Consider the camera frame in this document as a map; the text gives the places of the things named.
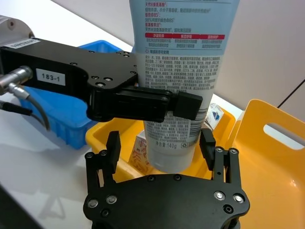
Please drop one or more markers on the blue plastic bin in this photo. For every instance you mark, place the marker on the blue plastic bin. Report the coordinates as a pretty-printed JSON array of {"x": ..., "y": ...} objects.
[{"x": 59, "y": 114}]

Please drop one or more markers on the pale blue printed tube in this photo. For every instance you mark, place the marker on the pale blue printed tube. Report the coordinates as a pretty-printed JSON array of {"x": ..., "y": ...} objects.
[{"x": 181, "y": 59}]

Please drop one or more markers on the yellow plastic bin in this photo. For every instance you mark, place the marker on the yellow plastic bin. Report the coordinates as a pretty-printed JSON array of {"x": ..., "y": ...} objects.
[{"x": 128, "y": 128}]

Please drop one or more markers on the white and blue small box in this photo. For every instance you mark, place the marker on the white and blue small box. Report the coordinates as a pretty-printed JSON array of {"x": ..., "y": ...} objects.
[{"x": 215, "y": 117}]

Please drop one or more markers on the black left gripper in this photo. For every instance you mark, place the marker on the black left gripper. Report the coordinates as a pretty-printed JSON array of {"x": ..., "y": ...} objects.
[{"x": 71, "y": 69}]

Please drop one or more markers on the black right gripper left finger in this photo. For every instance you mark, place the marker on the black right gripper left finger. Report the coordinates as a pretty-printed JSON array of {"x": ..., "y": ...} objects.
[{"x": 112, "y": 152}]

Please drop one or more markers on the red and white small box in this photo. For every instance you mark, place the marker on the red and white small box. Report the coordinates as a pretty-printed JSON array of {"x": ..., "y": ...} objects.
[{"x": 140, "y": 152}]

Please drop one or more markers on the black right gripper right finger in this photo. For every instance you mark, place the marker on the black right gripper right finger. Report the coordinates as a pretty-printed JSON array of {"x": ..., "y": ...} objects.
[{"x": 207, "y": 150}]

